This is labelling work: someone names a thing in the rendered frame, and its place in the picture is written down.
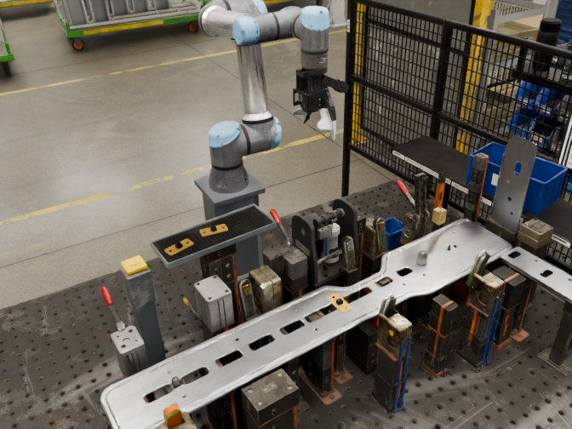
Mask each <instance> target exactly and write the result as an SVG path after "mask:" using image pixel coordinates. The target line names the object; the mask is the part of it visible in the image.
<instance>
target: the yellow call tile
mask: <svg viewBox="0 0 572 429"><path fill-rule="evenodd" d="M121 266H122V267H123V269H124V270H125V271H126V273H127V274H128V275H131V274H133V273H136V272H139V271H142V270H144V269H146V268H147V264H146V263H145V262H144V260H143V259H142V258H141V256H140V255H138V256H135V257H133V258H131V259H128V260H125V261H122V262H121Z"/></svg>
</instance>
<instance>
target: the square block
mask: <svg viewBox="0 0 572 429"><path fill-rule="evenodd" d="M552 232H553V227H552V226H549V225H548V224H546V223H544V222H542V221H540V220H538V219H536V218H534V219H532V220H529V221H527V222H525V223H523V224H522V225H521V227H520V231H519V234H518V244H517V247H520V248H522V249H525V250H527V251H528V252H530V253H531V254H533V255H535V256H537V257H539V258H540V259H542V260H544V259H545V256H546V251H547V247H548V244H549V243H550V242H551V239H552ZM536 286H537V283H536V282H534V283H533V285H532V289H531V291H530V295H529V300H528V304H527V306H526V310H525V311H528V309H530V308H532V304H530V302H532V300H533V298H534V294H535V289H536Z"/></svg>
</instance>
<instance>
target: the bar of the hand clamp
mask: <svg viewBox="0 0 572 429"><path fill-rule="evenodd" d="M414 178H415V214H418V215H419V216H420V212H422V214H424V217H422V219H423V220H426V186H428V185H430V183H431V181H432V179H431V178H430V177H426V174H424V173H419V174H416V175H414ZM419 223H420V222H419Z"/></svg>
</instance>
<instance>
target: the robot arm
mask: <svg viewBox="0 0 572 429"><path fill-rule="evenodd" d="M198 24H199V27H200V29H201V30H202V31H203V32H204V33H205V34H206V35H208V36H211V37H230V38H231V41H232V42H234V43H235V44H236V48H237V59H238V65H239V72H240V78H241V84H242V91H243V103H244V109H245V113H244V114H243V116H242V121H243V123H242V124H239V123H238V122H235V121H230V122H229V121H225V122H221V123H217V124H216V125H214V126H213V127H212V128H211V129H210V130H209V150H210V158H211V166H212V167H211V170H210V175H209V188H210V189H211V190H212V191H214V192H218V193H225V194H227V193H235V192H240V191H242V190H244V189H245V188H246V187H247V186H248V185H249V176H248V173H247V171H246V169H245V167H244V165H243V157H244V156H248V155H251V154H255V153H258V152H267V151H269V150H271V149H274V148H276V147H277V146H278V145H279V143H280V141H281V137H282V130H281V125H279V124H280V122H279V121H278V119H277V118H276V117H274V116H273V113H272V112H270V111H269V110H268V102H267V95H266V81H265V74H264V67H263V59H262V53H261V46H260V44H261V43H266V42H271V41H277V40H282V39H287V38H292V37H296V38H298V39H300V47H301V52H300V57H301V65H302V68H300V69H297V70H296V88H294V89H293V105H294V106H297V105H300V108H299V109H298V110H296V111H295V112H294V115H303V116H302V119H303V123H305V122H306V121H308V120H309V119H310V115H311V114H312V112H318V109H321V110H320V116H321V119H320V120H319V122H318V123H317V127H318V128H319V129H320V130H330V134H331V137H332V140H335V133H336V114H335V105H334V102H333V101H332V99H331V95H330V92H329V89H328V86H329V87H331V88H333V89H334V90H335V91H336V92H338V93H342V92H343V93H347V90H348V89H349V86H350V85H348V84H346V82H344V81H343V80H339V79H337V80H336V79H333V78H332V77H328V76H326V75H324V73H326V72H327V71H328V64H329V11H328V10H327V9H326V8H325V7H319V6H309V7H304V8H303V9H301V8H299V7H295V6H287V7H284V8H283V9H282V10H280V11H276V12H271V13H267V9H266V5H265V4H264V3H263V1H262V0H214V1H212V2H210V3H207V4H206V5H205V6H204V7H203V8H202V9H201V11H200V13H199V15H198ZM295 93H299V94H298V96H299V97H298V98H299V99H298V100H297V101H295ZM322 108H325V109H322Z"/></svg>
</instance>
